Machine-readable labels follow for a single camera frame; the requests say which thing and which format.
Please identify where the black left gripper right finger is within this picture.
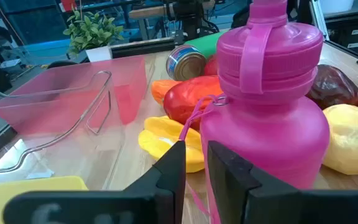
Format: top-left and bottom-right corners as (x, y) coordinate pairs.
(207, 139), (358, 224)

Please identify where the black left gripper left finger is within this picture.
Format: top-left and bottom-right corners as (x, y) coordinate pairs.
(2, 139), (187, 224)

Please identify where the yellow toy bell pepper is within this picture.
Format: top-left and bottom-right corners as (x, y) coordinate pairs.
(137, 115), (205, 174)

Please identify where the pink plastic squeeze bottle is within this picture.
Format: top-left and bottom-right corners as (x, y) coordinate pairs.
(178, 0), (331, 224)

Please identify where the red toy bell pepper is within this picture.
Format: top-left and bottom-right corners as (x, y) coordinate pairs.
(162, 75), (224, 131)

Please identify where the orange-red toy bell pepper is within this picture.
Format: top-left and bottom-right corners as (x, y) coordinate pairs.
(150, 79), (183, 106)

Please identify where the dark red wrinkled toy apple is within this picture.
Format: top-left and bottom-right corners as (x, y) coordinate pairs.
(305, 64), (358, 110)

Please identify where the tin can blue red label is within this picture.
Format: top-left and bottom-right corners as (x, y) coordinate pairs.
(165, 44), (208, 82)

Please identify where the green plastic squeeze bottle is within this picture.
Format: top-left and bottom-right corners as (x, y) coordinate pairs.
(183, 29), (229, 60)

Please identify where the clear plastic bin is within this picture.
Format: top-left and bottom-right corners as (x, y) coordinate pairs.
(0, 70), (126, 190)

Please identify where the yellow toy pear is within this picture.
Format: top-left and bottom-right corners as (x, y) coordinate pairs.
(322, 103), (358, 175)

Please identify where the red translucent plastic bin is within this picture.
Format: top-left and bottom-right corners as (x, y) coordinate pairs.
(0, 55), (149, 136)

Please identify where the black curved table clamp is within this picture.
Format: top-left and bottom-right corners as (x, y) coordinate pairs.
(47, 60), (78, 70)

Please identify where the small potted green plant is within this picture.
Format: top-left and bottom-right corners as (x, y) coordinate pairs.
(62, 9), (126, 63)

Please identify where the black drawer cabinet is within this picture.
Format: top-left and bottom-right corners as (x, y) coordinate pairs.
(324, 12), (358, 58)

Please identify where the black aluminium table frame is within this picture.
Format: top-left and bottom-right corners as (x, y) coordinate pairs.
(109, 36), (186, 59)

